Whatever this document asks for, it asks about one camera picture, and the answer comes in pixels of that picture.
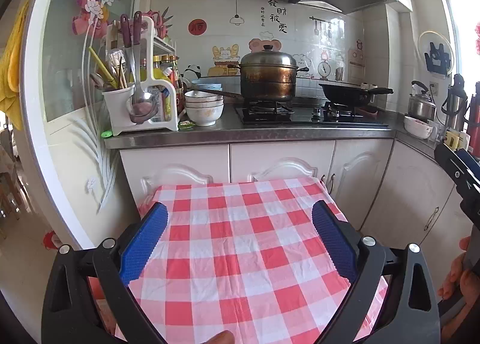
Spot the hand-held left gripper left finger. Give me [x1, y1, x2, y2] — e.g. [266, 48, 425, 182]
[41, 201, 169, 344]

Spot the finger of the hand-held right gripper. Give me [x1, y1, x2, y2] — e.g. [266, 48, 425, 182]
[455, 148, 480, 180]
[434, 143, 480, 198]

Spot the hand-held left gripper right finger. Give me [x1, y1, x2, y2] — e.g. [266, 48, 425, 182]
[311, 199, 441, 344]

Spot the person's right hand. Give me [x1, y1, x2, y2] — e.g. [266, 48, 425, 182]
[438, 235, 472, 301]

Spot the person's left hand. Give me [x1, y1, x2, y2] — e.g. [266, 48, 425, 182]
[199, 330, 236, 344]

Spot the small yellow box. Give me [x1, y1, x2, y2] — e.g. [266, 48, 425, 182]
[444, 130, 471, 151]

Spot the white bowl with pink contents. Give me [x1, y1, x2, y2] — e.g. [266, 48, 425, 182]
[404, 116, 434, 139]

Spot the white corner cabinet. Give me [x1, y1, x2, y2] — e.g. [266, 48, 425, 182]
[360, 140, 480, 281]

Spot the steel thermos jug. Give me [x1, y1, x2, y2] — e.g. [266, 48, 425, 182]
[442, 74, 469, 132]

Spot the steel kettle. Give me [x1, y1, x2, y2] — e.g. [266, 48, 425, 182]
[407, 80, 437, 121]

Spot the white cabinet door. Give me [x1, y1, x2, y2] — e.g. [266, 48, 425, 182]
[323, 139, 395, 232]
[229, 140, 336, 184]
[120, 144, 230, 217]

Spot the red checked tablecloth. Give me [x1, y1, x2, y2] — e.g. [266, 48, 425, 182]
[90, 177, 389, 344]

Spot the small red floor item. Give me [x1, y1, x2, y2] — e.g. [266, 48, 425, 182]
[43, 231, 61, 251]

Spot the round pot lid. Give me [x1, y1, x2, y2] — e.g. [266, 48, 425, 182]
[418, 31, 456, 76]

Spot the black wok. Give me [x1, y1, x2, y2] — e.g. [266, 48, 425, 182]
[319, 81, 394, 108]

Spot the black gas stove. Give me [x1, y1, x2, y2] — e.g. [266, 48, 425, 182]
[235, 102, 389, 125]

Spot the steel ladle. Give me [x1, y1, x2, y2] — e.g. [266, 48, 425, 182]
[127, 12, 158, 123]

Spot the white utensil rack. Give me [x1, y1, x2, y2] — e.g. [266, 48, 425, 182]
[102, 16, 180, 136]

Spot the white ceramic bowl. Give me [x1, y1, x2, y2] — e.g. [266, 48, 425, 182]
[185, 100, 224, 109]
[185, 104, 225, 127]
[185, 90, 225, 102]

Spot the glass partition with etched flower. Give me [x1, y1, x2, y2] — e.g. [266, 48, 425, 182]
[20, 0, 151, 251]

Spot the red label sauce bottle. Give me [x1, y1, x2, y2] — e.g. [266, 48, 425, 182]
[170, 57, 186, 112]

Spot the yellow oil bottle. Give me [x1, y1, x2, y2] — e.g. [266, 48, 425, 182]
[152, 55, 175, 86]

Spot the light blue bowl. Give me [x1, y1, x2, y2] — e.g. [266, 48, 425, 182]
[191, 79, 223, 91]

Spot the brass steamer pot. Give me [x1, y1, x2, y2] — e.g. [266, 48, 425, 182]
[227, 44, 310, 102]

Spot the yellow kitchen utensil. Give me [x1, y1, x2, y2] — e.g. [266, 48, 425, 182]
[88, 47, 117, 86]

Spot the yellow hanging cloth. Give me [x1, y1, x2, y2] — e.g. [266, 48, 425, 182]
[0, 0, 32, 131]

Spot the blue wall lid holder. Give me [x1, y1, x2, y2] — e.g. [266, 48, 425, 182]
[424, 42, 451, 75]

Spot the wooden handled spatula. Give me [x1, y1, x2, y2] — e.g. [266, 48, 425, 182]
[187, 86, 244, 101]

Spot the dark handled knife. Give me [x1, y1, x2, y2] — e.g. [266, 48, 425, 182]
[120, 16, 133, 48]

